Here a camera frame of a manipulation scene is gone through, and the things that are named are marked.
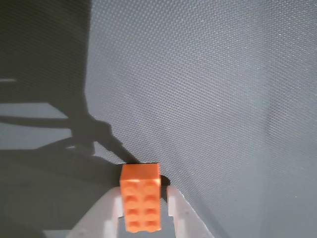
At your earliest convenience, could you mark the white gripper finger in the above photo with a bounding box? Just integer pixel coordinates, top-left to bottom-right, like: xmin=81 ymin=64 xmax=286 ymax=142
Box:
xmin=166 ymin=185 xmax=214 ymax=238
xmin=64 ymin=187 xmax=124 ymax=238

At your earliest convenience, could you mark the orange lego block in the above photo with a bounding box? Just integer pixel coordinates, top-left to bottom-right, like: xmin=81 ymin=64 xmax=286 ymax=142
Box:
xmin=119 ymin=163 xmax=162 ymax=234

